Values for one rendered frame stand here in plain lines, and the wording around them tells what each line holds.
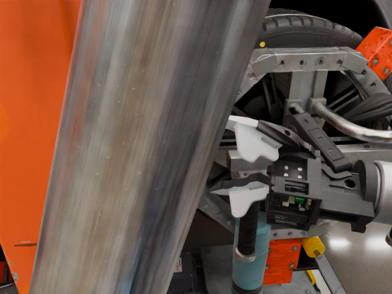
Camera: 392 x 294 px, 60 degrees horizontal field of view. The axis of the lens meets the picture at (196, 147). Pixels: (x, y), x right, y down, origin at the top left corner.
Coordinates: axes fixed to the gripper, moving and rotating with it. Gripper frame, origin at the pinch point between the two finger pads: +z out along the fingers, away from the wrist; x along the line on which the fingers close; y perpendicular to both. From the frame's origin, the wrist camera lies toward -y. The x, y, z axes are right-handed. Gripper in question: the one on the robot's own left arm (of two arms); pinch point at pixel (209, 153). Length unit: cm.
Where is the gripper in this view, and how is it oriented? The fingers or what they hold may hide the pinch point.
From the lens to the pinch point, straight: 46.1
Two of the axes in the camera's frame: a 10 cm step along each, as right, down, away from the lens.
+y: -2.1, 7.2, -6.5
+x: 0.3, 6.7, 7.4
